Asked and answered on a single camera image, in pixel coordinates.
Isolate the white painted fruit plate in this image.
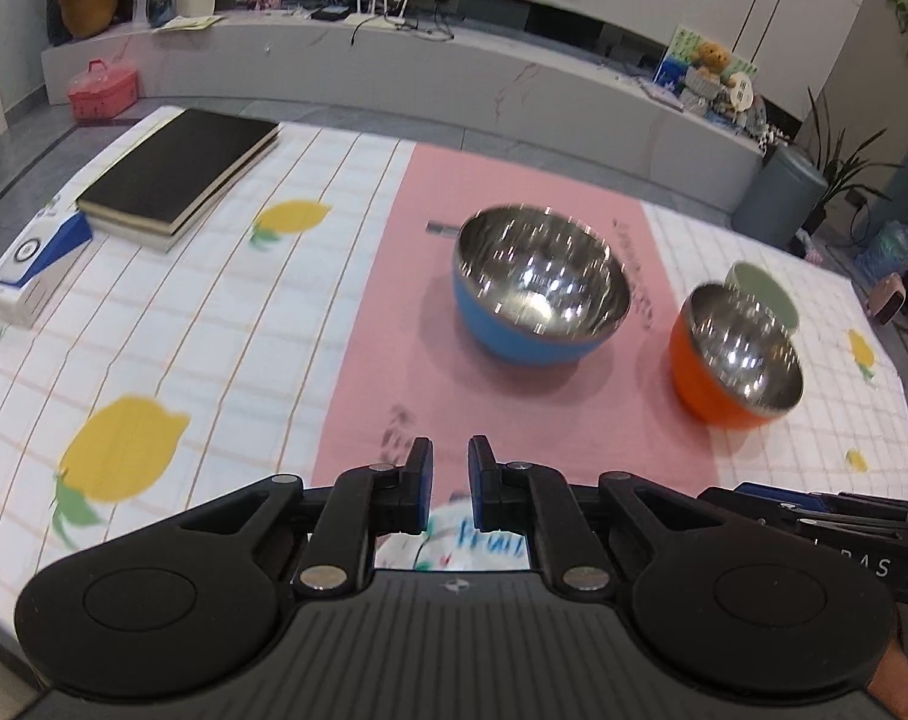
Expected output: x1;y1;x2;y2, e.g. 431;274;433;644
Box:
374;497;529;572

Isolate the blue steel bowl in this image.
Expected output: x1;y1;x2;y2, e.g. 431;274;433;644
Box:
452;205;632;367

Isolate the orange steel bowl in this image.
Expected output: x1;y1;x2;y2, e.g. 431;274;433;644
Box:
669;281;804;431

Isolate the green ceramic bowl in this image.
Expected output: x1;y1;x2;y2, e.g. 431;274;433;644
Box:
726;262;801;335

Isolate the person's right hand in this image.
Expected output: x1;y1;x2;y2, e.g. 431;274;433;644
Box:
867;637;908;720

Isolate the pink restaurant placemat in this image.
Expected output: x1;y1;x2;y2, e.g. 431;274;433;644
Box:
312;145;717;502

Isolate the checked lemon tablecloth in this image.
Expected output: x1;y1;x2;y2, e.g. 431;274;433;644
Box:
0;124;908;642

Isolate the pink small heater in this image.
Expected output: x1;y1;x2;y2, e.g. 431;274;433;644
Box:
865;273;906;325

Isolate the water bottle jug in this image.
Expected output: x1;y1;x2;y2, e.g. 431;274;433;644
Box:
854;221;908;283

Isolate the grey trash bin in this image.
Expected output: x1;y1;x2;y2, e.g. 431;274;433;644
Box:
730;145;828;249

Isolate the floor potted plant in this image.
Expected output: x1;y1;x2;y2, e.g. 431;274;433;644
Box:
801;89;901;236

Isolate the black notebook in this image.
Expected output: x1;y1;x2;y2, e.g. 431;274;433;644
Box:
75;109;280;252

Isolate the grey tv bench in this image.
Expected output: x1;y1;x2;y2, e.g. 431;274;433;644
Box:
41;13;762;211

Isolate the white blue box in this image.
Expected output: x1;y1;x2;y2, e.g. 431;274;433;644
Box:
0;210;93;328

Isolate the white router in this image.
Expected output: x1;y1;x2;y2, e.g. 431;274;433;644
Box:
345;0;412;29

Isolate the teddy bear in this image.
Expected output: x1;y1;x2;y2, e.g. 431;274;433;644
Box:
693;41;732;83

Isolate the pink storage box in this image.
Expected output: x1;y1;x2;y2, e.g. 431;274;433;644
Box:
67;59;139;122

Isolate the gold vase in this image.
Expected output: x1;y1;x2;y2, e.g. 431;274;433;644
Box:
57;0;122;41

